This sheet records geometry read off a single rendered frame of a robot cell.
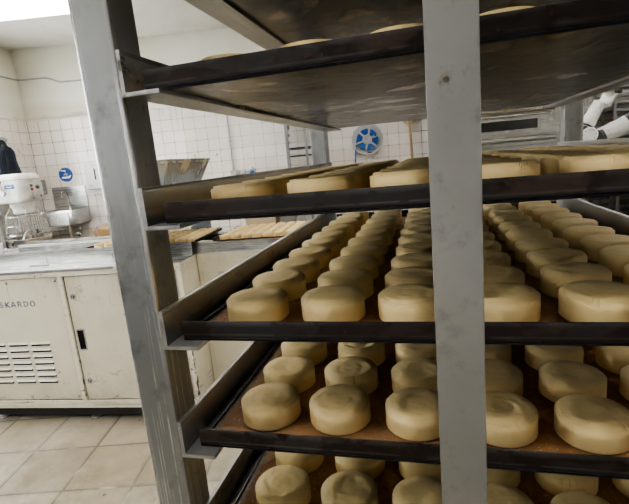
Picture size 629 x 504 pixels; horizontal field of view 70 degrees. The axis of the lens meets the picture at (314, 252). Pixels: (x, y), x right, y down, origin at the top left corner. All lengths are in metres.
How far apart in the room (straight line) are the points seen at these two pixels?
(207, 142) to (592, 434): 6.21
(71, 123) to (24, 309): 4.60
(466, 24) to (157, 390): 0.32
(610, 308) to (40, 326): 2.62
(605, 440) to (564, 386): 0.06
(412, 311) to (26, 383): 2.73
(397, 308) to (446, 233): 0.07
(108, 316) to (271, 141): 4.24
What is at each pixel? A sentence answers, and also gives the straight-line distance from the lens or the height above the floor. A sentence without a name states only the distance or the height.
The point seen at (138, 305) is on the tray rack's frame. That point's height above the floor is 1.16.
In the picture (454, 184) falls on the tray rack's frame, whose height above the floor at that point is 1.23.
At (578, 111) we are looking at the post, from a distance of 0.92.
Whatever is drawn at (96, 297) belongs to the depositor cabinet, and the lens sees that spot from 2.51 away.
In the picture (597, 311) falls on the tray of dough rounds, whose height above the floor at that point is 1.14.
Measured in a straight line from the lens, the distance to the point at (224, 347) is 2.51.
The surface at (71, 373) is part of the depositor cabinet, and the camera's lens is 2.76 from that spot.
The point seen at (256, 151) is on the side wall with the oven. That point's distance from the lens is 6.30.
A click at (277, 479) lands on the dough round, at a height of 0.97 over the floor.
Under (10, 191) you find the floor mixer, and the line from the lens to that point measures 5.55.
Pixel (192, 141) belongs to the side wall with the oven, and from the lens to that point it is 6.47.
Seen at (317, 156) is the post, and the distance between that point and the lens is 0.91.
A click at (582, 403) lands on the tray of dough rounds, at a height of 1.06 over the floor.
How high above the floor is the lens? 1.25
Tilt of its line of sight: 11 degrees down
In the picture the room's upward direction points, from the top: 5 degrees counter-clockwise
